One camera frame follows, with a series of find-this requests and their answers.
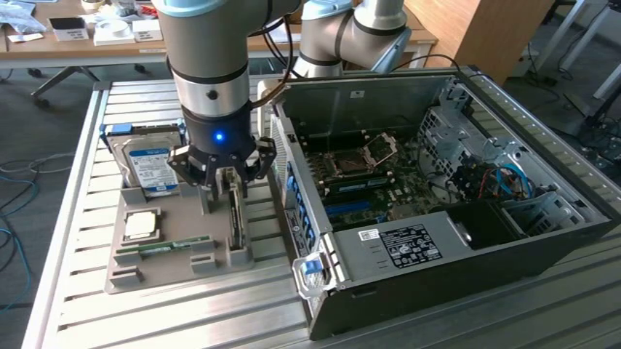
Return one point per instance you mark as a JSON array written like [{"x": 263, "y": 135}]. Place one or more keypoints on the green motherboard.
[{"x": 413, "y": 189}]

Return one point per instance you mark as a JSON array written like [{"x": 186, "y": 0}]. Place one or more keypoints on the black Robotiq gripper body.
[{"x": 218, "y": 131}]

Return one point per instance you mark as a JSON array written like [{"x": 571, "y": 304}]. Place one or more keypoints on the grey power supply unit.
[{"x": 364, "y": 261}]

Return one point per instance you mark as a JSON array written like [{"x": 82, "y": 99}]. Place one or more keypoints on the white box with black top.
[{"x": 69, "y": 29}]

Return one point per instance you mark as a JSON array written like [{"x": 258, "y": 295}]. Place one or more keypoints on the metal socket cover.
[{"x": 374, "y": 141}]

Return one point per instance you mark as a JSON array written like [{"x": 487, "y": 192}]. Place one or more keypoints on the silver perforated drive cage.
[{"x": 491, "y": 145}]

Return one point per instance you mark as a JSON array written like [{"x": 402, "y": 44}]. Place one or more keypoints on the white desk frame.
[{"x": 607, "y": 81}]

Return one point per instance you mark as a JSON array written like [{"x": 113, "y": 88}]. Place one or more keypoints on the CPU socket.
[{"x": 346, "y": 163}]

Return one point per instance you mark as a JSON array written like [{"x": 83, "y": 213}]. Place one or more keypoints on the flat white box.
[{"x": 114, "y": 40}]

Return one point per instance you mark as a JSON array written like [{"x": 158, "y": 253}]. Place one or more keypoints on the silver disk bay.
[{"x": 544, "y": 214}]

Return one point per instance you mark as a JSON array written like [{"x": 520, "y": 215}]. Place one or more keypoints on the white tape roll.
[{"x": 113, "y": 26}]

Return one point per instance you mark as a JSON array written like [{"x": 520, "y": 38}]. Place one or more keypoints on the long wooden desk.
[{"x": 73, "y": 47}]

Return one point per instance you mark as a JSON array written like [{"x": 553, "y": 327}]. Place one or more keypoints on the white paper card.
[{"x": 24, "y": 38}]

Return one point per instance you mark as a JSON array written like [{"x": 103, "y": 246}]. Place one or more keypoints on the orange plastic item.
[{"x": 146, "y": 9}]

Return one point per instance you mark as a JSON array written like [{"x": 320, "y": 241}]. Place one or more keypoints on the clear plastic bag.
[{"x": 19, "y": 18}]

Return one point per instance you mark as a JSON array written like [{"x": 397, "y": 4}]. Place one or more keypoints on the white paper stack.
[{"x": 284, "y": 36}]

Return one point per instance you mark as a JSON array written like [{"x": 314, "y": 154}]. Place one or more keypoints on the black open PC case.
[{"x": 437, "y": 283}]

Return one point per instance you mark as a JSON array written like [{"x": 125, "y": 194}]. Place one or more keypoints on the grey parts rack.
[{"x": 185, "y": 225}]

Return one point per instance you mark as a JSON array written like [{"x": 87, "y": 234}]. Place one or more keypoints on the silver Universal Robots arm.
[{"x": 209, "y": 43}]

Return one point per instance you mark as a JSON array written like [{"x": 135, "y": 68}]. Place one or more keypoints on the black chair base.
[{"x": 601, "y": 123}]

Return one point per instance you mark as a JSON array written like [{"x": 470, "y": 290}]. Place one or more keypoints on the small white box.
[{"x": 146, "y": 31}]

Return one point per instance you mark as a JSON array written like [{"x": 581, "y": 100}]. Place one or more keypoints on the beige masking tape roll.
[{"x": 93, "y": 3}]

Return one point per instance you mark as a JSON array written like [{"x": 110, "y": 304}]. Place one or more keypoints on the hard disk in blue caddy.
[{"x": 146, "y": 171}]

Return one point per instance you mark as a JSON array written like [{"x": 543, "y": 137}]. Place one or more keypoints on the wooden cabinet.
[{"x": 485, "y": 36}]

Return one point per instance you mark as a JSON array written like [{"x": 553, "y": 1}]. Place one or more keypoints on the black Nvidia graphics card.
[{"x": 237, "y": 218}]

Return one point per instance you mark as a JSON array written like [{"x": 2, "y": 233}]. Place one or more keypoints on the silver CPU chip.
[{"x": 141, "y": 225}]

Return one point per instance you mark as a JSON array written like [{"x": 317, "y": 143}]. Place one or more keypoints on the blue case latch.
[{"x": 310, "y": 268}]

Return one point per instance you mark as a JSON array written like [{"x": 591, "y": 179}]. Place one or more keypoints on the long expansion slot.
[
  {"x": 346, "y": 209},
  {"x": 360, "y": 219}
]

